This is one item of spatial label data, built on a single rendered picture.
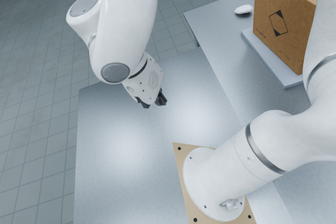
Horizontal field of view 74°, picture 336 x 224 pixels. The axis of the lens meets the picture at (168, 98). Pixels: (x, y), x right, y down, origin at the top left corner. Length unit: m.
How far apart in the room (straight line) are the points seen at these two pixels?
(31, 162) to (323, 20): 2.23
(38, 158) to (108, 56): 1.99
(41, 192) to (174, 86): 1.50
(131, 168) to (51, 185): 1.34
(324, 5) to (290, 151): 0.23
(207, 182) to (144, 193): 0.26
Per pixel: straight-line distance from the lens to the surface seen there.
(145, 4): 0.35
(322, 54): 0.46
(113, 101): 1.00
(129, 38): 0.34
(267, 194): 0.72
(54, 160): 2.18
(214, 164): 0.54
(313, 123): 0.38
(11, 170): 2.43
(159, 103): 0.61
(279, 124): 0.43
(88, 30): 0.41
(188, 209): 0.55
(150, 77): 0.53
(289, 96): 0.88
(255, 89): 0.89
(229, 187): 0.54
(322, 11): 0.40
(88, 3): 0.42
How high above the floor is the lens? 1.52
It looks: 50 degrees down
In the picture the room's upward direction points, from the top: 22 degrees counter-clockwise
